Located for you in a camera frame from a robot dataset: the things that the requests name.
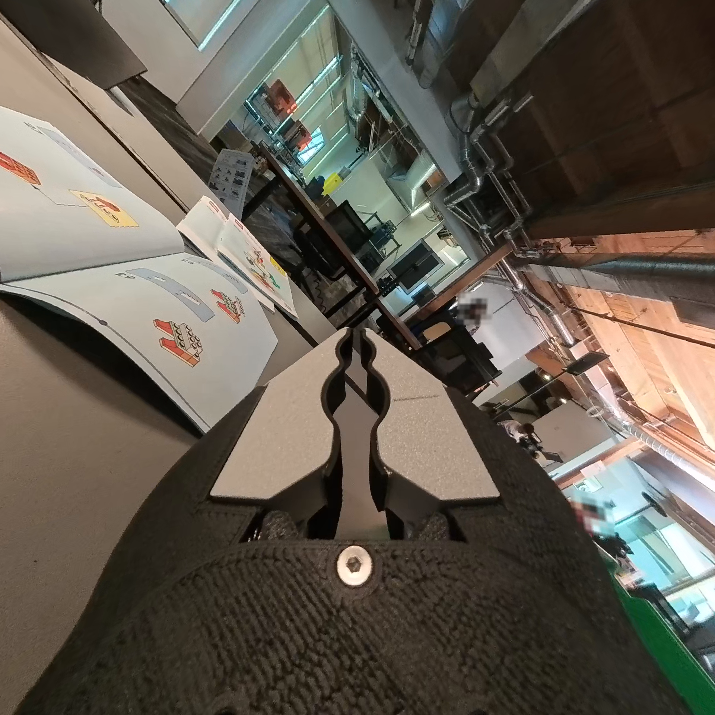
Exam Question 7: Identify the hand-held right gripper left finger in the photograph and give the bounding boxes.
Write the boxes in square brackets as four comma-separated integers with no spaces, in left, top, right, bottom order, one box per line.
[209,328,355,526]

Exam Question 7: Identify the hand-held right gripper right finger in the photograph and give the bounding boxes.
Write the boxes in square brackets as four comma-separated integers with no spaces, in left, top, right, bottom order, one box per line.
[360,328,501,526]

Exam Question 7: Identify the pale blue instruction booklet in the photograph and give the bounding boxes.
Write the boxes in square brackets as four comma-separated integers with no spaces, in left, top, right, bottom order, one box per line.
[0,105,280,435]

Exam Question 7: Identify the black mesh office chair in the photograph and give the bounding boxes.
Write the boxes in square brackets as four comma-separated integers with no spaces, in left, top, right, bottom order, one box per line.
[415,323,497,393]
[292,200,383,283]

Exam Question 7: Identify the grey framed screen on stand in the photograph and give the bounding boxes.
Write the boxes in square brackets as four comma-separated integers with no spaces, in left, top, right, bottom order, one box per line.
[387,239,441,292]

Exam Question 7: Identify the long wooden table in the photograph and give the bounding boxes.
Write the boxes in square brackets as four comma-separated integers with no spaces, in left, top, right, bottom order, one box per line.
[256,141,422,350]

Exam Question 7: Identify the white cover instruction booklet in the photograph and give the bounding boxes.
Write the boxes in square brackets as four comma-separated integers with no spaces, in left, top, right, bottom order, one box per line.
[175,196,276,312]

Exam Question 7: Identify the silver ventilation ducts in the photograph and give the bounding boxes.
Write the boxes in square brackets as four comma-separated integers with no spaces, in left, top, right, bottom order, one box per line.
[440,86,566,350]

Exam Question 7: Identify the printed instruction sheet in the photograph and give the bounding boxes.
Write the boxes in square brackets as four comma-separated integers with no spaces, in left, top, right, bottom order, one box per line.
[207,147,253,206]

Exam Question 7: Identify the green plastic bin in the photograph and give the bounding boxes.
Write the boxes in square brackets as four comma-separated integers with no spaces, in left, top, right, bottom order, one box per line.
[608,559,715,715]

